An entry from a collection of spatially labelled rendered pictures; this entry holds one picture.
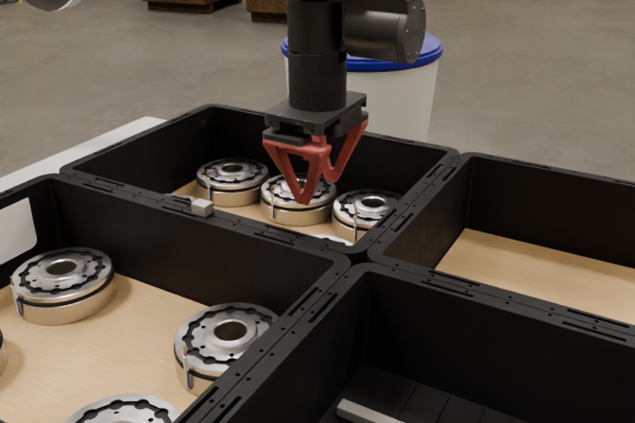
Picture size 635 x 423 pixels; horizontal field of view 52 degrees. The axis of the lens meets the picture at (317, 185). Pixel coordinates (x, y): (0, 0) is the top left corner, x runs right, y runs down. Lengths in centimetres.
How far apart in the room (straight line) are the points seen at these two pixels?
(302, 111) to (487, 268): 30
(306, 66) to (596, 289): 40
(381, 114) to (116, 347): 168
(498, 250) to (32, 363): 53
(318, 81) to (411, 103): 167
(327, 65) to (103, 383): 35
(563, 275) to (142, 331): 47
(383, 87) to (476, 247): 142
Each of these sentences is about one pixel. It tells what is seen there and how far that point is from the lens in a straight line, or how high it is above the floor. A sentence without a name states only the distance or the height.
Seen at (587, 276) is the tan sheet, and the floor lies 83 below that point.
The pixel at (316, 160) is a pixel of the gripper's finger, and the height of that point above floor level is 100.
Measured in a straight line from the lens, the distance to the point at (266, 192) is 87.
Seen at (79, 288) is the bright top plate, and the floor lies 86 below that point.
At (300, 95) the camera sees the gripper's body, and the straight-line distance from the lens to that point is 63.
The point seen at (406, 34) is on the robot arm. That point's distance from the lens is 58.
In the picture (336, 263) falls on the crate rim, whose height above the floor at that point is 93.
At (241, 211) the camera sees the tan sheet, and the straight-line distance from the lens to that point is 90.
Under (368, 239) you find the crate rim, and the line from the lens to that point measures 62.
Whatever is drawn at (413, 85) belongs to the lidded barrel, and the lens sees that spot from 227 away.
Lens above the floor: 124
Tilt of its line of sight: 25 degrees down
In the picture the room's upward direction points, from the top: straight up
